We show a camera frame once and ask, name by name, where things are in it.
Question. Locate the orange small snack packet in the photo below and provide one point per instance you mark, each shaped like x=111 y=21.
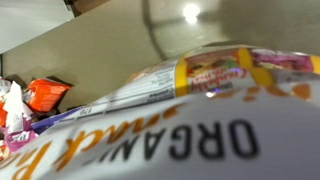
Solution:
x=42 y=95

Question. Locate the large white orange snack bag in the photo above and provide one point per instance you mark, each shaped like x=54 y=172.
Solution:
x=214 y=113

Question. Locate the purple white small packet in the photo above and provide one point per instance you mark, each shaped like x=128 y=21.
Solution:
x=17 y=128

